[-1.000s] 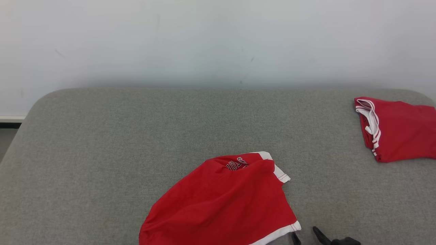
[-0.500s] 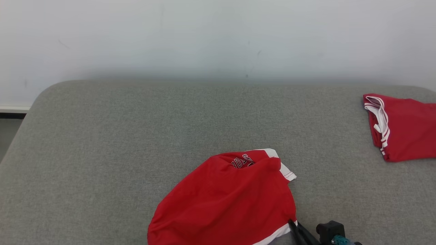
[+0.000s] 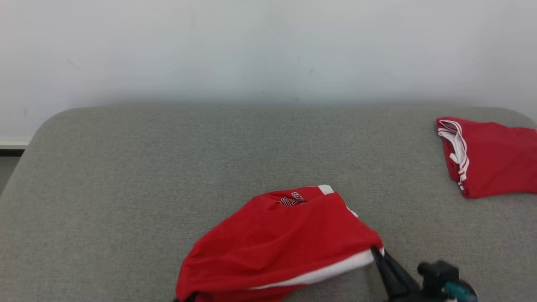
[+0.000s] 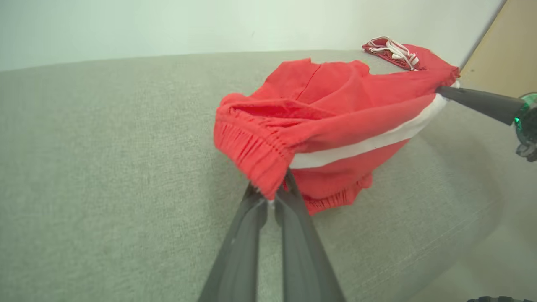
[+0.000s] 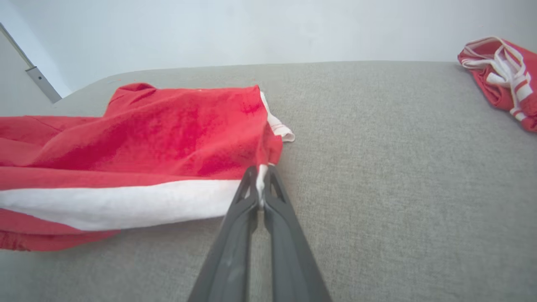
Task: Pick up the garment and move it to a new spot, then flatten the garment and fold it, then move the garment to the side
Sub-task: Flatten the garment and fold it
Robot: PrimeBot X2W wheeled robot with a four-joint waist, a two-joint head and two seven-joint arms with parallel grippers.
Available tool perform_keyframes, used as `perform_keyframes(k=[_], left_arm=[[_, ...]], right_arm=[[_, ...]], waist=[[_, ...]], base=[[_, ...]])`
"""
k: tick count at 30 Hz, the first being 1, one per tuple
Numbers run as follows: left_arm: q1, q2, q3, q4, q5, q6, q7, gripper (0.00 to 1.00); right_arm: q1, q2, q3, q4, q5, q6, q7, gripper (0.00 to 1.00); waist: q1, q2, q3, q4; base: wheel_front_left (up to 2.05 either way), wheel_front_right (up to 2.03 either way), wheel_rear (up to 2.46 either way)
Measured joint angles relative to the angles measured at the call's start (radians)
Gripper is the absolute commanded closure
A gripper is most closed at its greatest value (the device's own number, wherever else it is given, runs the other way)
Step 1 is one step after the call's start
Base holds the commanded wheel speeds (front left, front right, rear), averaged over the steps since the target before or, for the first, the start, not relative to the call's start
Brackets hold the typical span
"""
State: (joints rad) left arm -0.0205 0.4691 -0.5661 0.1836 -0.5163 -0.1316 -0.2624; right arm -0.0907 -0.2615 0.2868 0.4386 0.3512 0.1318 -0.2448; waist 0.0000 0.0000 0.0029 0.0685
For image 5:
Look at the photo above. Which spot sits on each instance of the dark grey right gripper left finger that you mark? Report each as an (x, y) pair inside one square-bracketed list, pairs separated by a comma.
[(230, 260)]

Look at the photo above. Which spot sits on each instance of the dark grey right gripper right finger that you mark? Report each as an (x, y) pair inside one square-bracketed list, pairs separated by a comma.
[(289, 260)]

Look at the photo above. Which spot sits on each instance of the red basketball shorts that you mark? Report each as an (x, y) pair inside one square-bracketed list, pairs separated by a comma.
[(147, 138)]

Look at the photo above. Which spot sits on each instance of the red basketball jersey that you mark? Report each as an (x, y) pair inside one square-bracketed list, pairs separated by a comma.
[(499, 88)]

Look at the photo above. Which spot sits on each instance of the grey metal post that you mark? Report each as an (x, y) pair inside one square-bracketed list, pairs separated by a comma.
[(42, 82)]

